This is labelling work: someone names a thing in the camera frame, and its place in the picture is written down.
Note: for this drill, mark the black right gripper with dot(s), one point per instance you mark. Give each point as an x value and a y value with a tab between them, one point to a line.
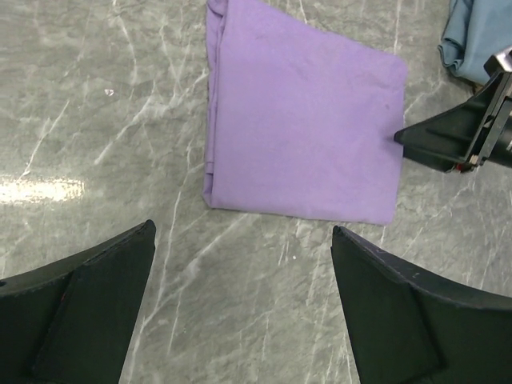
470	134

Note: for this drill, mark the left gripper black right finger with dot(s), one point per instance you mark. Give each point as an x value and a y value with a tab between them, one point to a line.
409	325

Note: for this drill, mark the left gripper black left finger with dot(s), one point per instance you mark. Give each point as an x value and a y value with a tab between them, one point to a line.
71	321

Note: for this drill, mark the purple t shirt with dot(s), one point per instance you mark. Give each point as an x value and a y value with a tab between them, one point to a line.
300	121

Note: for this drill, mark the teal folded t shirt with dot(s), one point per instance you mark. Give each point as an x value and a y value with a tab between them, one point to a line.
474	31

